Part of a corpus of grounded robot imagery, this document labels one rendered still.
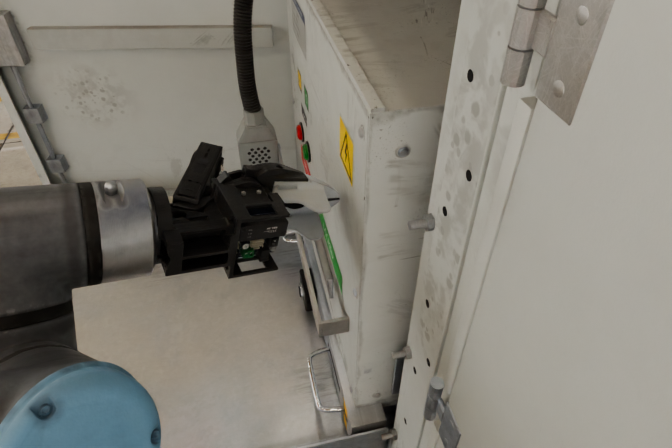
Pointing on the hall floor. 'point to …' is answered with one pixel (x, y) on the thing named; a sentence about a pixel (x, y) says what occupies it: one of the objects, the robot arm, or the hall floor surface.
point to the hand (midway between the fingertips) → (326, 194)
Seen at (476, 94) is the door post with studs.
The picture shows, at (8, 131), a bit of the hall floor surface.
